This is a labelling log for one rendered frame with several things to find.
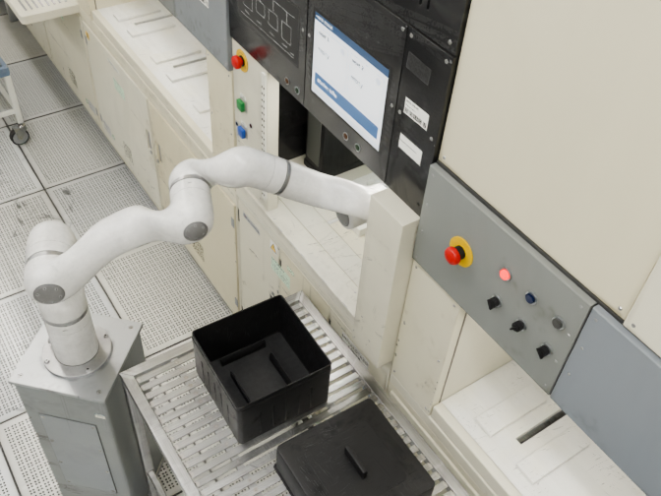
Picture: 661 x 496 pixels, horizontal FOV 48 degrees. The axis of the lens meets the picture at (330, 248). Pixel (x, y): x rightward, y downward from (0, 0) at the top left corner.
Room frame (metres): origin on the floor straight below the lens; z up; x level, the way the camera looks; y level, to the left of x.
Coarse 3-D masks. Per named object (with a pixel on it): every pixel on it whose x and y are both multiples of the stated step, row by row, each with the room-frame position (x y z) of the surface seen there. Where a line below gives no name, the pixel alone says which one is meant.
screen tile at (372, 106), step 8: (352, 56) 1.44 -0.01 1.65; (352, 64) 1.43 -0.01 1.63; (360, 64) 1.41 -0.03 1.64; (352, 72) 1.43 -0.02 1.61; (360, 72) 1.41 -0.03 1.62; (368, 72) 1.39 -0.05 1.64; (368, 80) 1.38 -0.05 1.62; (384, 80) 1.34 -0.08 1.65; (352, 88) 1.43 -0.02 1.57; (376, 88) 1.36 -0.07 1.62; (352, 96) 1.42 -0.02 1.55; (360, 96) 1.40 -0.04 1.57; (368, 96) 1.38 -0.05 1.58; (376, 96) 1.36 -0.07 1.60; (360, 104) 1.40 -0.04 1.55; (368, 104) 1.38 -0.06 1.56; (376, 104) 1.36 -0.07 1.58; (368, 112) 1.37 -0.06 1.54; (376, 112) 1.35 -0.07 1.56; (376, 120) 1.35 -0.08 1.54
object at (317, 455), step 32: (352, 416) 1.02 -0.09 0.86; (384, 416) 1.03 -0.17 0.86; (288, 448) 0.92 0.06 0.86; (320, 448) 0.92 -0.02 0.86; (352, 448) 0.93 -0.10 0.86; (384, 448) 0.94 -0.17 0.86; (288, 480) 0.86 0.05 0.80; (320, 480) 0.84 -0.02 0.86; (352, 480) 0.85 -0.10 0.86; (384, 480) 0.85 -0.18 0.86; (416, 480) 0.86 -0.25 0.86
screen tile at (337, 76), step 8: (320, 32) 1.54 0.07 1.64; (320, 40) 1.54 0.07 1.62; (328, 40) 1.51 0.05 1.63; (328, 48) 1.51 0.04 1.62; (336, 48) 1.48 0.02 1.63; (344, 48) 1.46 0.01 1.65; (320, 56) 1.53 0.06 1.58; (336, 56) 1.48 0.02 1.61; (320, 64) 1.53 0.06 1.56; (328, 64) 1.51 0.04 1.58; (344, 64) 1.46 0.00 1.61; (328, 72) 1.51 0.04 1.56; (336, 72) 1.48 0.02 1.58; (344, 72) 1.45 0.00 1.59; (336, 80) 1.48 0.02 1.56; (344, 80) 1.45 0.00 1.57
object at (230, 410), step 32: (224, 320) 1.25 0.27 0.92; (256, 320) 1.30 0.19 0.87; (288, 320) 1.31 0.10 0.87; (224, 352) 1.24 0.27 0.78; (256, 352) 1.26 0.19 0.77; (288, 352) 1.27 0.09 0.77; (320, 352) 1.17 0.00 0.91; (224, 384) 1.15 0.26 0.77; (256, 384) 1.15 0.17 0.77; (288, 384) 1.05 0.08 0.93; (320, 384) 1.11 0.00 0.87; (224, 416) 1.04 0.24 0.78; (256, 416) 1.00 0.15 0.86; (288, 416) 1.05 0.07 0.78
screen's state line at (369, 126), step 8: (320, 80) 1.53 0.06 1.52; (320, 88) 1.53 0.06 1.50; (328, 88) 1.50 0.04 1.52; (336, 96) 1.47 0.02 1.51; (344, 104) 1.45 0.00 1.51; (352, 104) 1.42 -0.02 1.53; (352, 112) 1.42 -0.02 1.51; (360, 112) 1.40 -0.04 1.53; (360, 120) 1.39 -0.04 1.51; (368, 120) 1.37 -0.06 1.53; (368, 128) 1.37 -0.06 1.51; (376, 128) 1.35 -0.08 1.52; (376, 136) 1.35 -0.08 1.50
